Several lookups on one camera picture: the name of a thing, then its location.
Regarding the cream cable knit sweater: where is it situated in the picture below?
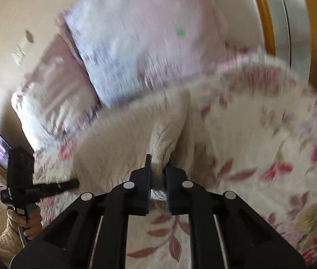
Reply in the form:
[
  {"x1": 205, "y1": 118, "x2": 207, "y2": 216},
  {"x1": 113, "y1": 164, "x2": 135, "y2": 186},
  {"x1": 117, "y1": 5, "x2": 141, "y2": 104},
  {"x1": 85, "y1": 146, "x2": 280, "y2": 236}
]
[{"x1": 73, "y1": 88, "x2": 206, "y2": 201}]

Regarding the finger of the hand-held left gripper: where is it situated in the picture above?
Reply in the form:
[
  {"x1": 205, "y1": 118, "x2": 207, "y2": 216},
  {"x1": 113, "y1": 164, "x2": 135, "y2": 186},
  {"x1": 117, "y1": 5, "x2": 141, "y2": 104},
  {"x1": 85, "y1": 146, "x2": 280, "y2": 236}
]
[{"x1": 36, "y1": 179, "x2": 80, "y2": 200}]

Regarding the white cable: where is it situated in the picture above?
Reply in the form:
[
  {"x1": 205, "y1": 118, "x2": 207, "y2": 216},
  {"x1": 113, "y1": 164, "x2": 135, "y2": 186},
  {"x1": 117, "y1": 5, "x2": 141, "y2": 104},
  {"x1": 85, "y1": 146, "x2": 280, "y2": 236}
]
[{"x1": 19, "y1": 226, "x2": 27, "y2": 248}]

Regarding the pink and blue floral pillow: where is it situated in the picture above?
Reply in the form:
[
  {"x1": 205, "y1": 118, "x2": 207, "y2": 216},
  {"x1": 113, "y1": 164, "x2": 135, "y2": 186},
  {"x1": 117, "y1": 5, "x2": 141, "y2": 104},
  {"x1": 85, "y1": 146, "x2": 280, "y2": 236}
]
[{"x1": 56, "y1": 0, "x2": 230, "y2": 108}]

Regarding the person's left hand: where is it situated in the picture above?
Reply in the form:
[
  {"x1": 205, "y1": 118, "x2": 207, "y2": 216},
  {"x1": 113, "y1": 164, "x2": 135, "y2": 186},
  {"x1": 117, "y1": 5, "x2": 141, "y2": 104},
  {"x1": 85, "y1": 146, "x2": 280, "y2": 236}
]
[{"x1": 7, "y1": 206, "x2": 43, "y2": 240}]

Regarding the white wall switch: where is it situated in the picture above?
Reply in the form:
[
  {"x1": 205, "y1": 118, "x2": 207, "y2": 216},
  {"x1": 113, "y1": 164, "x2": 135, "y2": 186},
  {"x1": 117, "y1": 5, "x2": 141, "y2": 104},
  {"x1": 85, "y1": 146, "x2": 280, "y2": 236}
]
[{"x1": 11, "y1": 38, "x2": 35, "y2": 65}]

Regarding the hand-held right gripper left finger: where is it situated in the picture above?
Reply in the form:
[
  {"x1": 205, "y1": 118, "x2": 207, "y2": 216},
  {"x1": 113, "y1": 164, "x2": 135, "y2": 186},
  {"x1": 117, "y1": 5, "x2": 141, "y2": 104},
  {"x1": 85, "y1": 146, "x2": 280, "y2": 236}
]
[{"x1": 34, "y1": 154, "x2": 151, "y2": 269}]

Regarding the white door panel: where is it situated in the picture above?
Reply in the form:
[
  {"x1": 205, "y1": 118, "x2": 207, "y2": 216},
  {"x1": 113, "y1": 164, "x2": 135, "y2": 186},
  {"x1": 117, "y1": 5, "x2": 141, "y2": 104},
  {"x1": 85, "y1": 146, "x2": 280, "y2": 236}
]
[{"x1": 261, "y1": 0, "x2": 308, "y2": 71}]

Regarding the floral bed sheet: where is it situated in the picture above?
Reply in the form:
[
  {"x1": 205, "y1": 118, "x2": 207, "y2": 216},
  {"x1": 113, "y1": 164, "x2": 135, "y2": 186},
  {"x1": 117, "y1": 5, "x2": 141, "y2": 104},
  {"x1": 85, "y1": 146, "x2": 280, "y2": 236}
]
[{"x1": 32, "y1": 52, "x2": 317, "y2": 269}]

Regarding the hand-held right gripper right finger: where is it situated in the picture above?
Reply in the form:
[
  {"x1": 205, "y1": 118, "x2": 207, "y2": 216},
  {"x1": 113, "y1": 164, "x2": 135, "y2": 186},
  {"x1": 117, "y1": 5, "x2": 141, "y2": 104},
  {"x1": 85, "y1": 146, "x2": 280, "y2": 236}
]
[{"x1": 166, "y1": 166, "x2": 307, "y2": 269}]

